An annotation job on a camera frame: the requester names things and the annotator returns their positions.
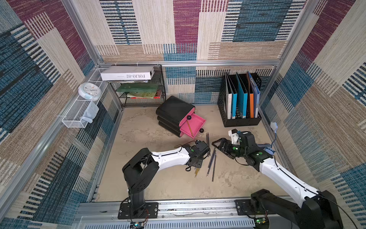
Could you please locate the orange binder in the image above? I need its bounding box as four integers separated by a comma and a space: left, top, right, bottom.
246, 72, 254, 118

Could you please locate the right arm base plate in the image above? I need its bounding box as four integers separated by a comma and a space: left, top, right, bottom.
234, 198, 275, 217

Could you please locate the white round clock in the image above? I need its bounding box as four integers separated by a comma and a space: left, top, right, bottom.
78, 82, 102, 101

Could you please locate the dark blue binder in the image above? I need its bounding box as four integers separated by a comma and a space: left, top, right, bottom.
248, 72, 262, 118

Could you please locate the white folio box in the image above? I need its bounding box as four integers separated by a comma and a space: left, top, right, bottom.
101, 66, 154, 81

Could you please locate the black plastic file organizer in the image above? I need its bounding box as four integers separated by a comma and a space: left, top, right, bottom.
217, 72, 262, 127

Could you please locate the black pink drawer unit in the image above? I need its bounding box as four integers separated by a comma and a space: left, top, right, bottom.
156, 96, 204, 137

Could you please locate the dark blue pencil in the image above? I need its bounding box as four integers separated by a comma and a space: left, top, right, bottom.
206, 148, 216, 177
212, 153, 217, 182
208, 148, 216, 169

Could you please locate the white wire basket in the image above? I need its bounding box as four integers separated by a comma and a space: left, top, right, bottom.
62, 81, 107, 128

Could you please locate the light blue cloth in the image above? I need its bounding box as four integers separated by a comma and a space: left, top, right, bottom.
80, 102, 99, 125

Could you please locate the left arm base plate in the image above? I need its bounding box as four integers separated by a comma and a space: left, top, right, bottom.
117, 202, 159, 219

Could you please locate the light blue binder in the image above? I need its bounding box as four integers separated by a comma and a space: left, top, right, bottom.
236, 73, 248, 118
228, 75, 237, 119

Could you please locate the pink top drawer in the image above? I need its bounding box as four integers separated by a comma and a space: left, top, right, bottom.
179, 106, 195, 127

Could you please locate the pink drawer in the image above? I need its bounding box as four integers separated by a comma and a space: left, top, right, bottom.
179, 106, 195, 127
180, 114, 206, 138

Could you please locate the pink middle drawer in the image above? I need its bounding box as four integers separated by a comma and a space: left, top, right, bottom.
180, 114, 206, 138

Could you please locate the green book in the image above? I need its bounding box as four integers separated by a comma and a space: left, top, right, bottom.
116, 83, 159, 93

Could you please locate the black mesh shelf rack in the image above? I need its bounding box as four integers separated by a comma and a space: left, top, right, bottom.
109, 65, 166, 108

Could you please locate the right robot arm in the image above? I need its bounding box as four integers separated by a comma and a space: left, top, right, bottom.
212, 129, 344, 229

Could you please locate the blue white cable connector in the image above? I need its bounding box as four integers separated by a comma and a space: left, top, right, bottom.
270, 122, 278, 134

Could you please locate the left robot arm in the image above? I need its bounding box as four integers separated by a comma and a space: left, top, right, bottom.
118, 140, 210, 219

